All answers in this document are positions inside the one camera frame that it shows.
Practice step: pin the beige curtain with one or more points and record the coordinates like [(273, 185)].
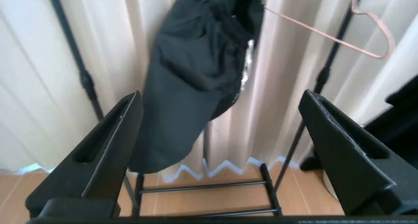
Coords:
[(281, 87), (39, 70)]

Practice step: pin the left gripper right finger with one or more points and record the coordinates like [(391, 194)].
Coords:
[(356, 178)]

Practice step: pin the pink clothes hanger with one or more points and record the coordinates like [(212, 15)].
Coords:
[(339, 40)]

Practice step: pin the black smooth garment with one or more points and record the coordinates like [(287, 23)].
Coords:
[(401, 129)]

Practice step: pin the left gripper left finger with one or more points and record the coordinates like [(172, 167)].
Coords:
[(98, 171)]

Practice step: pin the black clothes rack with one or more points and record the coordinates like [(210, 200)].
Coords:
[(86, 82)]

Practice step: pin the black knit garment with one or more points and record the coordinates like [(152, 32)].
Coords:
[(183, 87)]

